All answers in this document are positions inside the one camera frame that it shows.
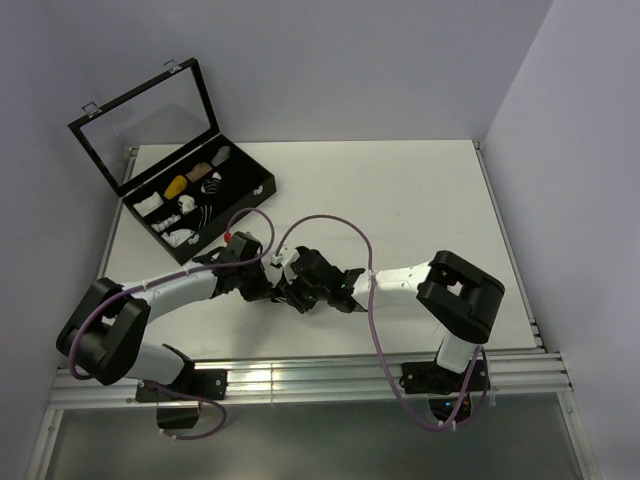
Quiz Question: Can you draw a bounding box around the white black patterned rolled sock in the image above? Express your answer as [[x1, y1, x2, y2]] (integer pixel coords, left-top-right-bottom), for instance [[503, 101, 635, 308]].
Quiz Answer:
[[151, 214, 181, 233]]

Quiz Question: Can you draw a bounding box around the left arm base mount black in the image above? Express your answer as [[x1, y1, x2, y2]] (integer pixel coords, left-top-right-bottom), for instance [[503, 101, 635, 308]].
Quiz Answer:
[[134, 369, 228, 441]]

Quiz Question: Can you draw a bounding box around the yellow rolled sock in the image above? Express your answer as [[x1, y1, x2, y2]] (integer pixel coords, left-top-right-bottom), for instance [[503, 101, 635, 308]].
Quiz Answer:
[[163, 175, 188, 200]]

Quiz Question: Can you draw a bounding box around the tan rolled sock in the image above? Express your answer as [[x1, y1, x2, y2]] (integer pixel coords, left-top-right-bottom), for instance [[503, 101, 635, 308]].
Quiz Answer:
[[185, 162, 212, 183]]

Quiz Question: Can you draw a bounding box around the aluminium frame rail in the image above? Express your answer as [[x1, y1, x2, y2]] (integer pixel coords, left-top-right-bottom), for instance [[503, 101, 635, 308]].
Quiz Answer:
[[46, 352, 573, 410]]

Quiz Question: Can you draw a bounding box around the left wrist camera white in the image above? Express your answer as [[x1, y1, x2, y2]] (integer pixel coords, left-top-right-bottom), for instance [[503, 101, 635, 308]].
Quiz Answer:
[[224, 231, 254, 246]]

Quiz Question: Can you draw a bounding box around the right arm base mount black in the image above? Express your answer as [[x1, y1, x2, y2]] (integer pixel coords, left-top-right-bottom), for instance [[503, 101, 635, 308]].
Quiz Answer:
[[399, 360, 491, 422]]

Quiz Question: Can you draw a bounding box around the white grey rolled sock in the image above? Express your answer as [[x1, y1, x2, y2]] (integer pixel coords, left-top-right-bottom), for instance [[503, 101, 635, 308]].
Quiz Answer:
[[178, 195, 197, 216]]

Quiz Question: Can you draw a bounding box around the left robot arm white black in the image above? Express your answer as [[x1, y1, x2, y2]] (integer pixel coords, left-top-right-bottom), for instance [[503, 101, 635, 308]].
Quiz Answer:
[[55, 232, 271, 402]]

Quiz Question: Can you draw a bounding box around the black white striped rolled sock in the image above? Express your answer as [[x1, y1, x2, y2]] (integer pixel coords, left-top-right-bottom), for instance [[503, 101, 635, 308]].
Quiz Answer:
[[200, 172, 224, 198]]

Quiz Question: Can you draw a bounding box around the white crumpled sock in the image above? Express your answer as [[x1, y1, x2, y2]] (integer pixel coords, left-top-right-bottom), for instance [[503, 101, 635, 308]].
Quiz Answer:
[[161, 229, 195, 248]]

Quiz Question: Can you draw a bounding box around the black display case with lid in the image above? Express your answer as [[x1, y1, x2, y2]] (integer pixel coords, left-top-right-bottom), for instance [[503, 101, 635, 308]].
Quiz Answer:
[[68, 58, 277, 264]]

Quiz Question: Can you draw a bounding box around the black ankle sock white cuff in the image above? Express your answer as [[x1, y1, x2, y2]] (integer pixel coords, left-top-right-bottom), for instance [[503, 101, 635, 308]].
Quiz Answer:
[[271, 287, 291, 305]]

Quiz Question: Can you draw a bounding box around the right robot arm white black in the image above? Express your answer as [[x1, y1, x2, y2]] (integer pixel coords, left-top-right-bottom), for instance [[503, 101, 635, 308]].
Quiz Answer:
[[271, 247, 505, 390]]

